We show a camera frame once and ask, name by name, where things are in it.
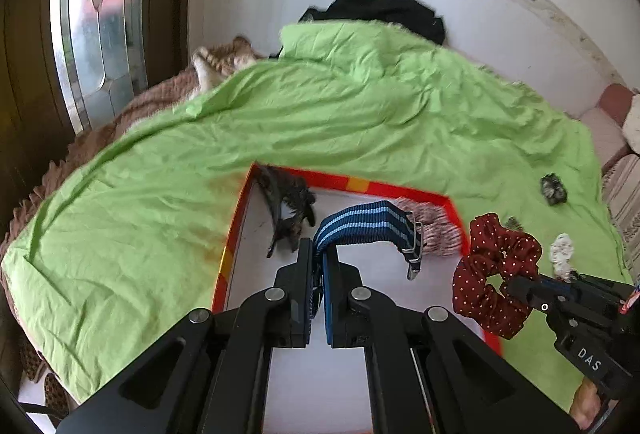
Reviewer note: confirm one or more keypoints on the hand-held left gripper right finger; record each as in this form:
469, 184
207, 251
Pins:
329, 294

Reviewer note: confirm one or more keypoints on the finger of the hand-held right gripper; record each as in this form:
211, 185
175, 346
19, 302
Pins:
527, 291

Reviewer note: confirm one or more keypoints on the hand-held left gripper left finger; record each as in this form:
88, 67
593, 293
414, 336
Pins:
306, 276

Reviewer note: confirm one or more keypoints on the red polka dot scrunchie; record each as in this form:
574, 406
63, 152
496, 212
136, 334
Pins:
480, 284

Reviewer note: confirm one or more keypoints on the red-rimmed white tray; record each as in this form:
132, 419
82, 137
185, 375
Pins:
250, 264

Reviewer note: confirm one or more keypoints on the person's right hand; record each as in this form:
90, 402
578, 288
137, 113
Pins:
585, 406

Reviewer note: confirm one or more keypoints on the dark feathery hair accessory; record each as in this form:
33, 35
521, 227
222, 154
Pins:
287, 194

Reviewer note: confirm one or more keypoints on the dark patterned scrunchie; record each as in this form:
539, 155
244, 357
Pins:
552, 189

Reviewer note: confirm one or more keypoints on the red and white scrunchie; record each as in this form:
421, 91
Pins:
440, 229

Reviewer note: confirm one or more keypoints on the green bedsheet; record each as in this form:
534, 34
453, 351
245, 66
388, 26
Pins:
350, 113

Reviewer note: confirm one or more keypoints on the pink pillow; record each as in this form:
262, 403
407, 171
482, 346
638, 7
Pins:
607, 113

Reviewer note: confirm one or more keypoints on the brown fuzzy blanket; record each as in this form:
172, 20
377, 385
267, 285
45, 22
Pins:
150, 98

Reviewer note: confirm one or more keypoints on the black cloth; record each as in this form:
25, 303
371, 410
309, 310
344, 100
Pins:
380, 11

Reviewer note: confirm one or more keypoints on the leopard print slipper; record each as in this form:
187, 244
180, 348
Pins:
50, 389

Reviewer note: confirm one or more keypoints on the frosted glass window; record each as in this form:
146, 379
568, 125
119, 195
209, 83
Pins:
95, 38

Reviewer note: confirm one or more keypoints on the brown wooden door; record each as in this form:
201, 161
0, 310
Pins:
30, 88

